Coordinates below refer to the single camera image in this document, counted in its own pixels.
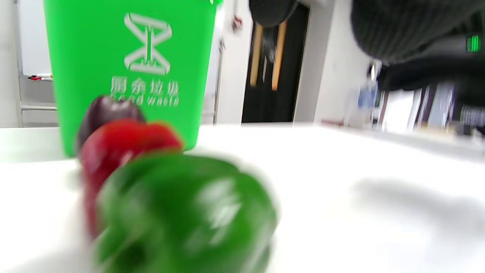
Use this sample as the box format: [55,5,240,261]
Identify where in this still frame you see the person's left hand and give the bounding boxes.
[248,0,485,107]

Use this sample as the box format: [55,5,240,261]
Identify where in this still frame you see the green bell pepper vegetable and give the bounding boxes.
[93,152,279,273]

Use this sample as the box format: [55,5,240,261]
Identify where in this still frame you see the dark purple pepper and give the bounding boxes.
[76,96,146,152]

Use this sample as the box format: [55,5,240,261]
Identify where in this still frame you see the green food waste bin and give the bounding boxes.
[43,0,222,157]

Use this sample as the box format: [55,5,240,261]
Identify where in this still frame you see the red bell pepper vegetable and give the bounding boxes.
[79,119,184,239]

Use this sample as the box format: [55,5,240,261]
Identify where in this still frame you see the white whiteboard on metal stand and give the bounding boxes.
[17,0,57,127]

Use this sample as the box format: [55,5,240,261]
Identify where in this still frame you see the dark door with wooden frame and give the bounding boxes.
[242,4,309,122]

